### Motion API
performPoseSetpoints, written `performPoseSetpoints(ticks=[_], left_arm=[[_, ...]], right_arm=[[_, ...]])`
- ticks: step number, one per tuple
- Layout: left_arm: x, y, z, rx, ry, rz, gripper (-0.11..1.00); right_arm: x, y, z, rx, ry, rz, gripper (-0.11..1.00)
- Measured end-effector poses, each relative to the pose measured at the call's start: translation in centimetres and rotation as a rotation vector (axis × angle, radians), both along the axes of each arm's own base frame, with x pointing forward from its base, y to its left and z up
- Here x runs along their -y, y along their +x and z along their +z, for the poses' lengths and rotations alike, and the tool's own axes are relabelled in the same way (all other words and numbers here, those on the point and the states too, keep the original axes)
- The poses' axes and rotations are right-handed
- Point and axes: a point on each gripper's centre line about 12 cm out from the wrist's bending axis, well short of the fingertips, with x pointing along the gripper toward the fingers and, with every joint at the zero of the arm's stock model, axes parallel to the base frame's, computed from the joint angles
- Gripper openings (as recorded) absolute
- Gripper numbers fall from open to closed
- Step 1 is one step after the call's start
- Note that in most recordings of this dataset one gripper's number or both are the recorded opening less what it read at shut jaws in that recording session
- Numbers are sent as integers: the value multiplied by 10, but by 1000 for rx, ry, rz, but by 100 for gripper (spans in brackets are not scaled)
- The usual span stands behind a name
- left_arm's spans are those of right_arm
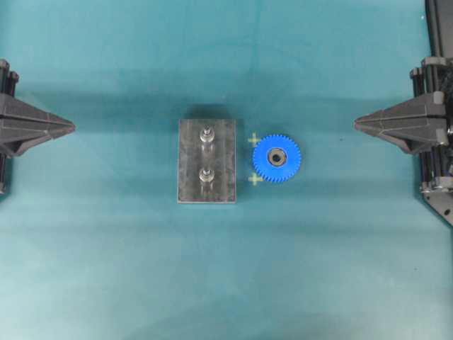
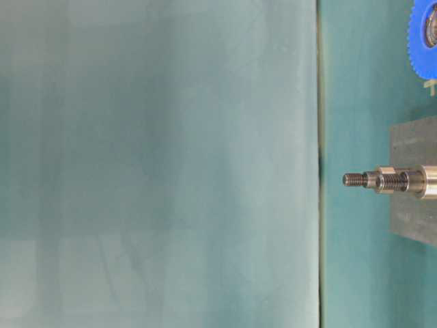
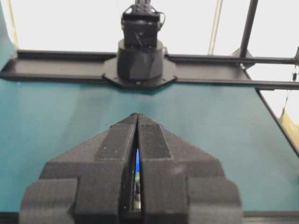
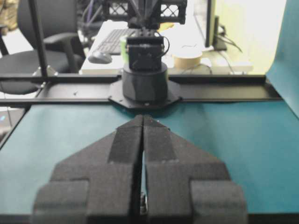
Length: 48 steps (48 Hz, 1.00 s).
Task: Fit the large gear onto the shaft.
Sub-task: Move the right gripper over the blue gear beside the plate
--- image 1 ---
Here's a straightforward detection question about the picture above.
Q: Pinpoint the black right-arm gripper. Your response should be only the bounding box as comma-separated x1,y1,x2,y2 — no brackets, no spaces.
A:
354,57,452,193

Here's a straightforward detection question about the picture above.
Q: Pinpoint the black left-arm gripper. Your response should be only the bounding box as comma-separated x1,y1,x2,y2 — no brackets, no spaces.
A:
0,59,76,194

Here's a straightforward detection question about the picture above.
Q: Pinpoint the large blue gear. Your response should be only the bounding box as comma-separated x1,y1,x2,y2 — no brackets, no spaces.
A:
252,134,302,183

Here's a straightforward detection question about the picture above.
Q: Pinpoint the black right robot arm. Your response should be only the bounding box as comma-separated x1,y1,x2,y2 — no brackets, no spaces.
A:
354,1,452,224

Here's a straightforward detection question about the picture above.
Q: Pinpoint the upper metal shaft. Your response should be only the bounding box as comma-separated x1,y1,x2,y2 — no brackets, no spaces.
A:
200,125,215,144

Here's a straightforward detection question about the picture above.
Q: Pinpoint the metal shaft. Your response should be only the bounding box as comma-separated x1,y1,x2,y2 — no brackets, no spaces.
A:
200,125,215,144
199,168,215,183

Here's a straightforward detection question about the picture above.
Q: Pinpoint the lower metal shaft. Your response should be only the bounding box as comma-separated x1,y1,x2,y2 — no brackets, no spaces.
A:
199,168,215,183

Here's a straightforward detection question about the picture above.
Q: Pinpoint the metal base plate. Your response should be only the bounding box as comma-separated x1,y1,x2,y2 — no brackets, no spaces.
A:
177,119,236,203

